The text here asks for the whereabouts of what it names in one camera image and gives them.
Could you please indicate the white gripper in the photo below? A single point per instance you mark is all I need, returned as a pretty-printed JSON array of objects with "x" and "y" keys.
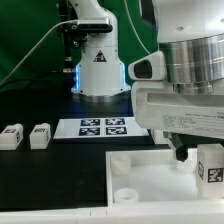
[{"x": 157, "y": 107}]

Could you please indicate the white square tabletop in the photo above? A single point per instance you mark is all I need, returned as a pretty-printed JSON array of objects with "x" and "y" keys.
[{"x": 155, "y": 176}]

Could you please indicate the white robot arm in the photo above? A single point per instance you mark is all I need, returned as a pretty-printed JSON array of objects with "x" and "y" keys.
[{"x": 180, "y": 87}]

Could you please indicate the white sheet with tags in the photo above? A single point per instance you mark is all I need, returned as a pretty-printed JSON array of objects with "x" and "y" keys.
[{"x": 98, "y": 128}]

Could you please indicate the white obstacle fence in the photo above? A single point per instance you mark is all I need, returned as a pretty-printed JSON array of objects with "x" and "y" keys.
[{"x": 179, "y": 212}]

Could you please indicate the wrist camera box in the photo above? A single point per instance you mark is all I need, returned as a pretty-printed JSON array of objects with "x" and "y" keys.
[{"x": 149, "y": 68}]

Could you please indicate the black camera stand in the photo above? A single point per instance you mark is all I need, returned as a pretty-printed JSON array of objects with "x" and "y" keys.
[{"x": 72, "y": 37}]

